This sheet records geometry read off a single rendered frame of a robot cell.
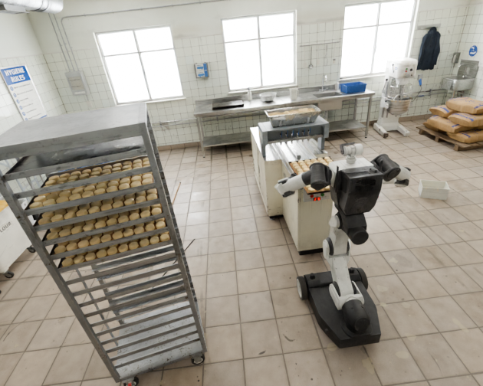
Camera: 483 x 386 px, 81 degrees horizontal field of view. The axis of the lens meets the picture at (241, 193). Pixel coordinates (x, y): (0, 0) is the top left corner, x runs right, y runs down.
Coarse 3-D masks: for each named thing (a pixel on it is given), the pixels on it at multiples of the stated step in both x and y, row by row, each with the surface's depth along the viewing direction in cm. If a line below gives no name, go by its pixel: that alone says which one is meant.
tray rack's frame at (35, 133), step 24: (48, 120) 143; (72, 120) 138; (96, 120) 133; (120, 120) 128; (144, 120) 124; (0, 144) 113; (24, 144) 112; (48, 144) 114; (24, 216) 125; (48, 264) 138; (96, 264) 199; (96, 336) 171; (144, 336) 218; (168, 336) 216; (192, 336) 214; (120, 360) 203; (144, 360) 202; (168, 360) 200
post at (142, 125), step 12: (144, 132) 123; (144, 144) 125; (156, 168) 132; (156, 180) 135; (168, 216) 145; (168, 228) 149; (180, 252) 158; (180, 264) 162; (192, 300) 178; (192, 312) 183; (204, 348) 203
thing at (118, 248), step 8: (168, 232) 166; (136, 240) 161; (144, 240) 158; (152, 240) 158; (160, 240) 160; (104, 248) 157; (112, 248) 155; (120, 248) 154; (128, 248) 157; (72, 256) 154; (80, 256) 152; (88, 256) 151; (96, 256) 154; (104, 256) 153; (64, 264) 148; (72, 264) 150
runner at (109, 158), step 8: (120, 152) 127; (128, 152) 128; (136, 152) 129; (144, 152) 130; (80, 160) 123; (88, 160) 124; (96, 160) 125; (104, 160) 126; (112, 160) 127; (40, 168) 120; (48, 168) 121; (56, 168) 122; (64, 168) 123; (8, 176) 118; (16, 176) 119; (24, 176) 120
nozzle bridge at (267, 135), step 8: (320, 120) 310; (264, 128) 305; (272, 128) 303; (280, 128) 300; (288, 128) 298; (296, 128) 298; (312, 128) 309; (320, 128) 310; (328, 128) 302; (264, 136) 299; (272, 136) 309; (288, 136) 311; (296, 136) 312; (304, 136) 309; (312, 136) 308; (320, 136) 309; (264, 144) 304; (320, 144) 323; (264, 152) 320
